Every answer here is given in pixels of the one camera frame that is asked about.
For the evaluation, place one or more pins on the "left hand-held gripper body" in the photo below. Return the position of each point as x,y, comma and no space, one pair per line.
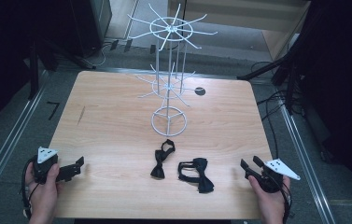
43,166

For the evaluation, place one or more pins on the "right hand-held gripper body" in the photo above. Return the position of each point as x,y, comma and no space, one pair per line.
273,175

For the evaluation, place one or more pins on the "person's right hand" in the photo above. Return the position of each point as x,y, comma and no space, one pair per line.
270,202

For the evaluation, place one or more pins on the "person's left hand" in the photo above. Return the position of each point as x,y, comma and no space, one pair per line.
44,194

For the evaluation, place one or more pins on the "wide black bow tie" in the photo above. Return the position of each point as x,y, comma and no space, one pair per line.
198,175

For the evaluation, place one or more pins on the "slim black bow tie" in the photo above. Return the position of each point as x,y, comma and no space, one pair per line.
161,158

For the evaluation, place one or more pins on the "black round table grommet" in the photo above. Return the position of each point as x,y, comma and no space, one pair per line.
199,91

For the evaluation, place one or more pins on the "black metal stand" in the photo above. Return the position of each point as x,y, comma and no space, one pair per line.
288,71
35,68

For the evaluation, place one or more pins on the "dark cabinet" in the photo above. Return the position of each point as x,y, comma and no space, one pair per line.
92,25

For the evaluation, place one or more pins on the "light wooden shelf unit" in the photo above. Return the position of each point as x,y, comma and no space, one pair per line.
285,18

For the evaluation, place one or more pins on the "metal floor rail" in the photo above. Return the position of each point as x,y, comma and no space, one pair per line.
307,168
7,146

